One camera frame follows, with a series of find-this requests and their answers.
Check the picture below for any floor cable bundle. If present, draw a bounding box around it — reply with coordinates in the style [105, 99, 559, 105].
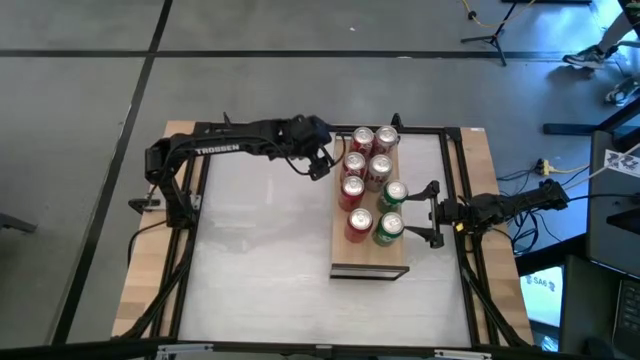
[497, 167, 596, 256]

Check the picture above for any white patterned label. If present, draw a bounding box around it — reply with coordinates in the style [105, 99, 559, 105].
[603, 148, 640, 180]

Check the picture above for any green Sprite can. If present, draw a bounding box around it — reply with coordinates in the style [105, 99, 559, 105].
[375, 179, 410, 215]
[371, 211, 406, 248]

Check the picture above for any black side desk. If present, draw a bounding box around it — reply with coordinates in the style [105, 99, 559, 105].
[558, 254, 640, 360]

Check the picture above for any black tripod stand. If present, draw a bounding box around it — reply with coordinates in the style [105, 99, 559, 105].
[459, 0, 524, 67]

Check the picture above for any white glossy table board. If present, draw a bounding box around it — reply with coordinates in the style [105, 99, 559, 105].
[178, 128, 474, 349]

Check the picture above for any black aluminium table frame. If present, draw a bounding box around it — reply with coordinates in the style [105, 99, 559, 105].
[112, 112, 534, 351]

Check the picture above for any red Coke can white script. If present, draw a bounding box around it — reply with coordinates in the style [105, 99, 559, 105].
[348, 125, 375, 156]
[340, 151, 369, 180]

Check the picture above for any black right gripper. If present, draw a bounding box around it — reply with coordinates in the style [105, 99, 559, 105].
[403, 179, 470, 250]

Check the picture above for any silver aluminium bracket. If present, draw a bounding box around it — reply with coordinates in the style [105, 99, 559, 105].
[433, 349, 494, 360]
[156, 343, 215, 360]

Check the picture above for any black keyboard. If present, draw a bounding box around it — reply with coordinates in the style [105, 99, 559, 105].
[612, 278, 640, 359]

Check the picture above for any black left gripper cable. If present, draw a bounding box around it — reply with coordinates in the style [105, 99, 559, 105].
[279, 130, 347, 177]

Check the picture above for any yellow cable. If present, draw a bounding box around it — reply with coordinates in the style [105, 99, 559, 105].
[460, 0, 537, 30]

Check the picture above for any white SA6 sign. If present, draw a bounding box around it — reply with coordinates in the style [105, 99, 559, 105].
[519, 266, 565, 329]

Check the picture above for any person's leg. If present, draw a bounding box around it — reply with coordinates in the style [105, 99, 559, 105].
[601, 8, 636, 57]

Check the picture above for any red can black script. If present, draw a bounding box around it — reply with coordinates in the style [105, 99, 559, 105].
[337, 174, 367, 213]
[343, 207, 375, 245]

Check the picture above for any person's shoe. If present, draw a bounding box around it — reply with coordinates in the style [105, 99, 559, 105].
[603, 76, 640, 108]
[561, 43, 609, 70]

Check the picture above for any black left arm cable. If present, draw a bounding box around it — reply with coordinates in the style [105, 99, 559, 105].
[127, 218, 174, 269]

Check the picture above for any silver Diet Coke can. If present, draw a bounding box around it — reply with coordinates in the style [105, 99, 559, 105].
[364, 153, 395, 194]
[372, 124, 400, 157]

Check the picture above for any wooden shelf black metal frame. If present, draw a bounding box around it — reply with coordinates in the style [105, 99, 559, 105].
[328, 132, 410, 281]

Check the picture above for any grey floor object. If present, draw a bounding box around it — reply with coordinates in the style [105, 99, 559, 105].
[0, 212, 39, 236]

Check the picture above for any black desk foot bar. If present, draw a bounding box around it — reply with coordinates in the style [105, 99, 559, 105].
[542, 122, 604, 137]

